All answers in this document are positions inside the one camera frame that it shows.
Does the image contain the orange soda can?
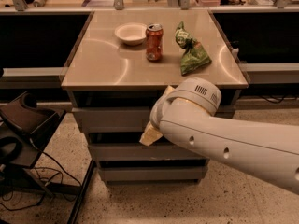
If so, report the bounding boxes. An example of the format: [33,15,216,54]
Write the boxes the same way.
[146,23,164,61]

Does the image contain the black floor cables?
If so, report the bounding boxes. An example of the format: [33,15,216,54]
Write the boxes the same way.
[0,149,82,212]

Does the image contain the dark robot base tray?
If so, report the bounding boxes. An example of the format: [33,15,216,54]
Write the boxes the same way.
[0,92,66,168]

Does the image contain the green chip bag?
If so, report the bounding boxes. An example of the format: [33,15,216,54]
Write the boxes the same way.
[175,21,212,76]

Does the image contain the black frame bar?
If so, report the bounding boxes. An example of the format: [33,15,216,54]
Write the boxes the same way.
[67,161,95,224]

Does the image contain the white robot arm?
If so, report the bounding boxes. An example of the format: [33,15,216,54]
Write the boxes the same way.
[140,77,299,194]

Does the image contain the grey drawer cabinet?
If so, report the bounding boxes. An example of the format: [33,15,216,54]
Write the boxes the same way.
[61,8,250,187]

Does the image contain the grey bottom drawer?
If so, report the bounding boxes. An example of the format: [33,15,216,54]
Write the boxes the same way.
[98,166,207,182]

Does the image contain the white paper bowl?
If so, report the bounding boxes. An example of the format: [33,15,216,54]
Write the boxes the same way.
[114,22,147,46]

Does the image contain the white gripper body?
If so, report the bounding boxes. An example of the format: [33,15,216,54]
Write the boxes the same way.
[149,93,172,129]

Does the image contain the grey drawer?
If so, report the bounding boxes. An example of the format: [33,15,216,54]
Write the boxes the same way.
[98,166,207,182]
[71,105,237,133]
[88,142,208,161]

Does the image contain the grey top drawer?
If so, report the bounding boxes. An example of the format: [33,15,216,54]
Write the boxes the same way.
[71,105,237,133]

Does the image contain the grey middle drawer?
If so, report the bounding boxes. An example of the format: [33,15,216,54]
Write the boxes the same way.
[88,142,208,161]

